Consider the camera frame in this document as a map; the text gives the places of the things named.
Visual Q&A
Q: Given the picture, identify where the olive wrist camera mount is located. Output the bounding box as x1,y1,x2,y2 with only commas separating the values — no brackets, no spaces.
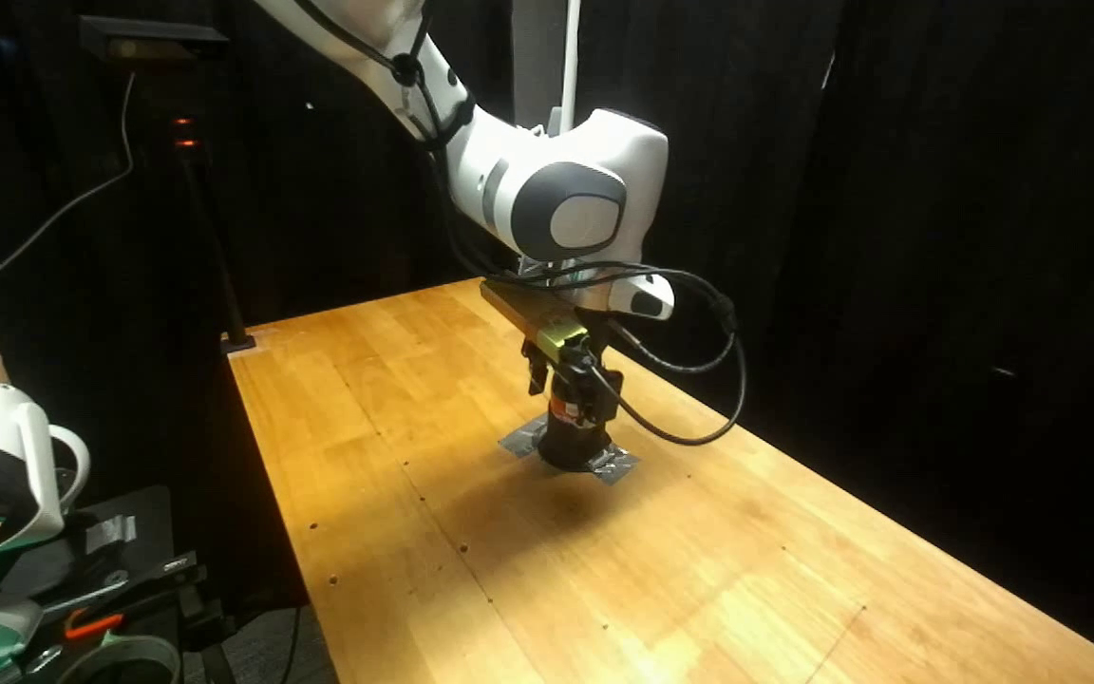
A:
478,276,598,362

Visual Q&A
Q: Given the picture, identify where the grey hanging cable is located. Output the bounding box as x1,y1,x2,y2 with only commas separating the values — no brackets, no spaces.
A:
0,68,145,321

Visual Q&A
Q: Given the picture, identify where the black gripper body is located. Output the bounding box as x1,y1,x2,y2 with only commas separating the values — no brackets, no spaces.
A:
520,329,620,407

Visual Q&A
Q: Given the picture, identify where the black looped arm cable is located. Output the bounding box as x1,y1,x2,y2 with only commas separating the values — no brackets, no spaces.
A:
515,258,751,451

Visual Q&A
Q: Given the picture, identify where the grey base plate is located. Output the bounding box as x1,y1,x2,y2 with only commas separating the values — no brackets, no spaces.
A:
497,414,641,490

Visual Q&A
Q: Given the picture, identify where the roll of tape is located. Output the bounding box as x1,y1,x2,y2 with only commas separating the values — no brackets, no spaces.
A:
49,627,185,684

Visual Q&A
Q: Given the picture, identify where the black table clamp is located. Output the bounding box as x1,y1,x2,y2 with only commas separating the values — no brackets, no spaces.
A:
217,322,261,362

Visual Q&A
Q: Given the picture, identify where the orange handled tool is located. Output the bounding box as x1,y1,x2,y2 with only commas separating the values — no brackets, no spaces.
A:
62,607,131,645

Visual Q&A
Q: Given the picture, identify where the black stand pole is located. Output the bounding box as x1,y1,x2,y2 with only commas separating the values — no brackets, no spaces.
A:
178,147,256,345

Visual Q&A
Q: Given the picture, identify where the black cylinder object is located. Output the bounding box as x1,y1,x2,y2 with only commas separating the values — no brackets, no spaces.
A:
533,390,611,476

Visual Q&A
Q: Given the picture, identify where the white vertical pole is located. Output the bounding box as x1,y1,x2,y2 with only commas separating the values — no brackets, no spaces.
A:
550,0,584,138

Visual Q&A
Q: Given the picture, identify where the black device with red light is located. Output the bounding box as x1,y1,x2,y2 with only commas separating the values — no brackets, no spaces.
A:
165,109,209,158

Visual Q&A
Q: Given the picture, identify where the black equipment case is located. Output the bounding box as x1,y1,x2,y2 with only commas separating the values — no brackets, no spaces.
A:
8,484,228,684

